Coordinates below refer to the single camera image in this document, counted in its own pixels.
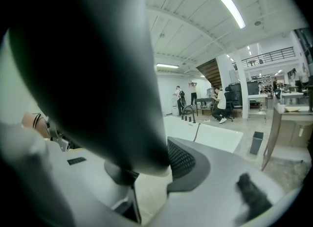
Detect black curved faucet spout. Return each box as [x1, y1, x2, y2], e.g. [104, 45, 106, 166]
[182, 106, 197, 124]

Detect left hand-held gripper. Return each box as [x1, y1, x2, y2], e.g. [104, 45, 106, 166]
[46, 121, 71, 153]

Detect black trash bin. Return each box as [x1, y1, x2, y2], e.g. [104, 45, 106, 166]
[249, 131, 265, 156]

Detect brown vanity table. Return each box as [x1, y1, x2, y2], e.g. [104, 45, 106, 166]
[261, 105, 313, 172]

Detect black shower handle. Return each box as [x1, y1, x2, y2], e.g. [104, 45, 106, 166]
[8, 0, 172, 192]

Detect black office chair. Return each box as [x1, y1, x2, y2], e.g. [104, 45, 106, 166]
[224, 86, 236, 122]

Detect white top black frame table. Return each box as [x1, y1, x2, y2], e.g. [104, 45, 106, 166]
[281, 91, 305, 106]

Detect person's left forearm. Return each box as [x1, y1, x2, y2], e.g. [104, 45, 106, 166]
[21, 112, 49, 139]

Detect white bathtub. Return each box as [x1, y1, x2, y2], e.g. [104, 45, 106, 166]
[162, 115, 244, 154]

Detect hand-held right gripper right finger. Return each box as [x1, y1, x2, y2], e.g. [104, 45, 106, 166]
[149, 136, 286, 227]

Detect wooden staircase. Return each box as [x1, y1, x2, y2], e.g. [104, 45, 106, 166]
[196, 58, 224, 90]

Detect black cabinet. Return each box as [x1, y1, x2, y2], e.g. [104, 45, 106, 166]
[228, 81, 260, 107]

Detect black shower hose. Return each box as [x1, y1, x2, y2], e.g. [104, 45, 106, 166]
[193, 122, 202, 142]

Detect black balcony railing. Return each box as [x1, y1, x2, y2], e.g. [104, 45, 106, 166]
[232, 46, 294, 69]

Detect long ceiling light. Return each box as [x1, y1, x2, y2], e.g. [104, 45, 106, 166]
[156, 63, 180, 69]
[218, 0, 246, 29]

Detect white pillar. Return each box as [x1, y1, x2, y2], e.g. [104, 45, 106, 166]
[231, 48, 250, 120]

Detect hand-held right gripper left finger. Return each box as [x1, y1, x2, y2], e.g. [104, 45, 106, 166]
[0, 122, 142, 227]

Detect metal rack table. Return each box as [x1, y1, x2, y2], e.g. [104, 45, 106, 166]
[247, 94, 268, 124]

